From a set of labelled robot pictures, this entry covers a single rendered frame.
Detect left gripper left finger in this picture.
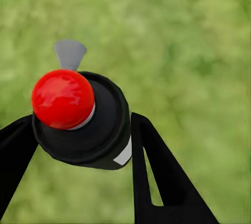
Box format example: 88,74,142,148
0,114,38,220

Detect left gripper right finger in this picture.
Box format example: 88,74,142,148
131,112,219,224

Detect pesticide atomizer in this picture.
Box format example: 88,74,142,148
31,39,132,170

